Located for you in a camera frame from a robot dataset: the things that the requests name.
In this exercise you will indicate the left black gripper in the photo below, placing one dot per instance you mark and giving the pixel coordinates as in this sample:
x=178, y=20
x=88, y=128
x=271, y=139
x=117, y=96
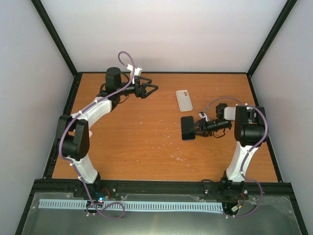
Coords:
x=142, y=93

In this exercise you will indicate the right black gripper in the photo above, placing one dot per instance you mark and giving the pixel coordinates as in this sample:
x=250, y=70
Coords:
x=204, y=129

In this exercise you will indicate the blue phone black screen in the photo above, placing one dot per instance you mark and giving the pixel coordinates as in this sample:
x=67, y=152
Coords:
x=187, y=131

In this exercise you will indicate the white translucent phone case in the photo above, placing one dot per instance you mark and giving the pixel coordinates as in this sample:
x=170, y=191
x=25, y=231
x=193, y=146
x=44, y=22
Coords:
x=184, y=101

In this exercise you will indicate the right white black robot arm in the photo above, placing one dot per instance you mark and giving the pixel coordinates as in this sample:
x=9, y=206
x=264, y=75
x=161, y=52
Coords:
x=250, y=131

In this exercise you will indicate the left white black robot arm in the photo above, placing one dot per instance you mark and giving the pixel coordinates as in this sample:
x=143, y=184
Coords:
x=72, y=135

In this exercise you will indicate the metal front plate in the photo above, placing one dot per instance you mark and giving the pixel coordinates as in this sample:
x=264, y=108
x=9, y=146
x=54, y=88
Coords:
x=273, y=215

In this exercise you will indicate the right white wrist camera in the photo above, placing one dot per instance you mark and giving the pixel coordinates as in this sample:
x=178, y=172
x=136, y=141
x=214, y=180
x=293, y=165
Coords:
x=204, y=115

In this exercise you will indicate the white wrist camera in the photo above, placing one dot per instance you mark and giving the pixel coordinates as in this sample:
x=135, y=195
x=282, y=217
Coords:
x=204, y=115
x=135, y=71

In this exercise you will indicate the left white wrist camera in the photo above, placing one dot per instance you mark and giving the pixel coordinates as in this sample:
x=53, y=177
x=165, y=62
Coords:
x=135, y=71

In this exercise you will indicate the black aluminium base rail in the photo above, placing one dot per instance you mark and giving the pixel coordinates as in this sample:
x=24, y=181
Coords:
x=204, y=190

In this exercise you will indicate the left black frame post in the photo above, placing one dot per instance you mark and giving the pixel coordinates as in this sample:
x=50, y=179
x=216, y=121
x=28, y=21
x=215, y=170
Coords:
x=54, y=35

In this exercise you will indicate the black frame post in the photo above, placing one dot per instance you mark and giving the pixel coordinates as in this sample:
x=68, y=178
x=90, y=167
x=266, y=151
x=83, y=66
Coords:
x=283, y=15
x=54, y=35

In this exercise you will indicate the right black frame post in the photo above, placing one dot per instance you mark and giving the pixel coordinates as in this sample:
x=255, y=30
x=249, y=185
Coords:
x=283, y=15

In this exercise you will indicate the light blue cable duct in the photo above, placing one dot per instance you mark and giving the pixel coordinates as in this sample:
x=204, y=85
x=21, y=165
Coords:
x=135, y=206

